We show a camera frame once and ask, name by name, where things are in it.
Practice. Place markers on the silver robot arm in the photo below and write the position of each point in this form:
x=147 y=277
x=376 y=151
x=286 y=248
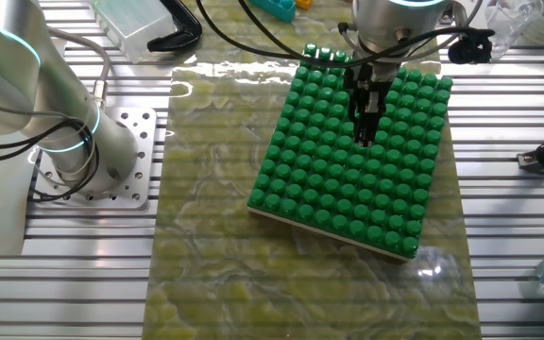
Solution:
x=12 y=56

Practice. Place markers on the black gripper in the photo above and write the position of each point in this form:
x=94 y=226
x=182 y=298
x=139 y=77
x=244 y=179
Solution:
x=359 y=94

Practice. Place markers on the metal robot mounting plate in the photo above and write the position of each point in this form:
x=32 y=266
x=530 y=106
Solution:
x=135 y=189

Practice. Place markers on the green studded baseplate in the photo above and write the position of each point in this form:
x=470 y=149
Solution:
x=328 y=189

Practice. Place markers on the clear glass cup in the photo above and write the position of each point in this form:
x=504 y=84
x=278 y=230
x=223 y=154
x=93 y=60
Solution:
x=513 y=23

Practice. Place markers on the teal four-stud brick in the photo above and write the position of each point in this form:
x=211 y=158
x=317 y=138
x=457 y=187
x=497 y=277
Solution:
x=277 y=9

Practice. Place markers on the black C-clamp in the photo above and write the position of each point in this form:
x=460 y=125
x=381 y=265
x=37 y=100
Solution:
x=187 y=33

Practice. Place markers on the translucent plastic box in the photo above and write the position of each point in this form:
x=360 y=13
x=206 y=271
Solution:
x=135 y=28

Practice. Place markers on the yellow-orange four-stud brick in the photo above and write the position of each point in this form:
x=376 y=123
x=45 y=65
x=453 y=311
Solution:
x=304 y=4

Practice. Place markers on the green marble pattern mat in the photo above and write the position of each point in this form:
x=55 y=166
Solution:
x=215 y=189

